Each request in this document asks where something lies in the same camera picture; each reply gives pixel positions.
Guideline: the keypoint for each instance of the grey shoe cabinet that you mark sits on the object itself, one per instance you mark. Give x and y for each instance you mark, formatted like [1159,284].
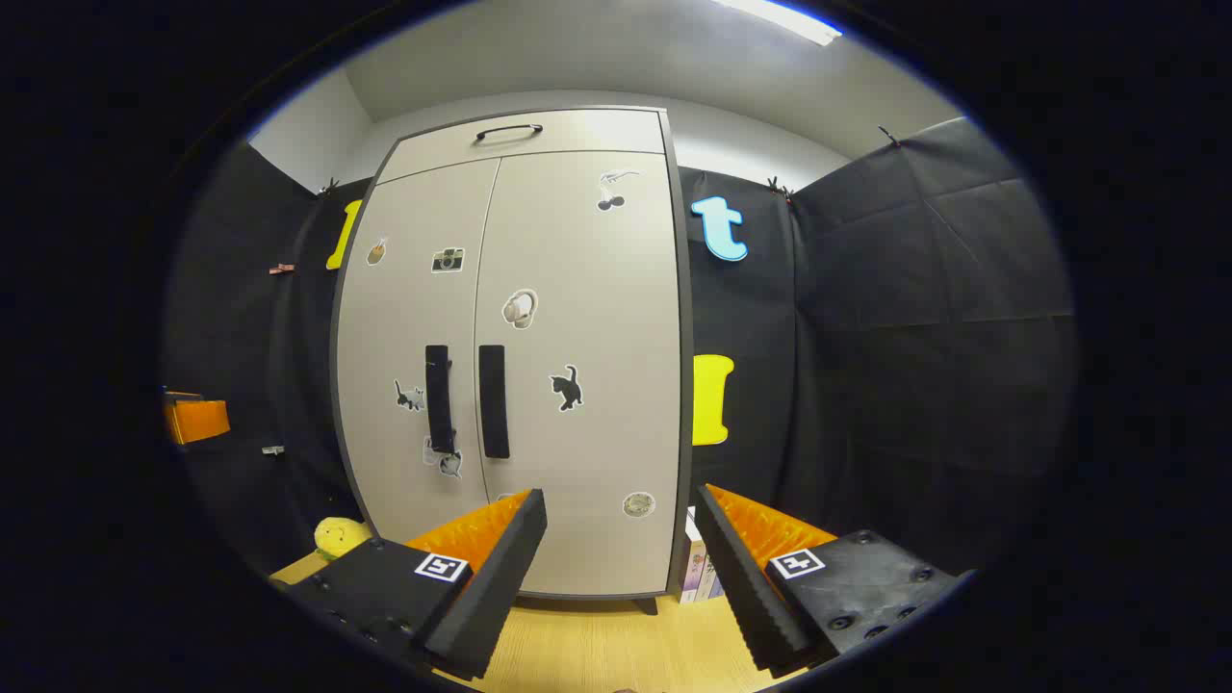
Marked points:
[684,385]

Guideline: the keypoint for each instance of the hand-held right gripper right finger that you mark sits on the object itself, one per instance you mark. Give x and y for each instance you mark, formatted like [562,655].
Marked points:
[746,587]

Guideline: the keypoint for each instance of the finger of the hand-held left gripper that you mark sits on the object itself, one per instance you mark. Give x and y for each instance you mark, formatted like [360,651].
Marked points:
[202,421]

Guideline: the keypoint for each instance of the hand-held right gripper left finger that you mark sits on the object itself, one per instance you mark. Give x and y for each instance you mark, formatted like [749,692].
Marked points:
[491,587]

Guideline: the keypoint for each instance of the ceiling light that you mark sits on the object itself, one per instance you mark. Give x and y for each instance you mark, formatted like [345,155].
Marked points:
[784,19]

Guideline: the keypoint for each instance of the grey cabinet door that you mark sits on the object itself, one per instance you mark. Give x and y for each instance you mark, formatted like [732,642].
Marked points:
[597,289]
[385,337]

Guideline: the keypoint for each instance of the yellow plush toy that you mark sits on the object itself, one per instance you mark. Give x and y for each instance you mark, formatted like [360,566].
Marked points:
[339,537]

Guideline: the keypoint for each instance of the grey cabinet top drawer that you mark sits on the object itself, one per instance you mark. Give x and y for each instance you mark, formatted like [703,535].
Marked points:
[597,135]

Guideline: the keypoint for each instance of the white cardboard box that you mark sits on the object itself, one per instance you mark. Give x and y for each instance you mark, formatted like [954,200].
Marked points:
[691,558]

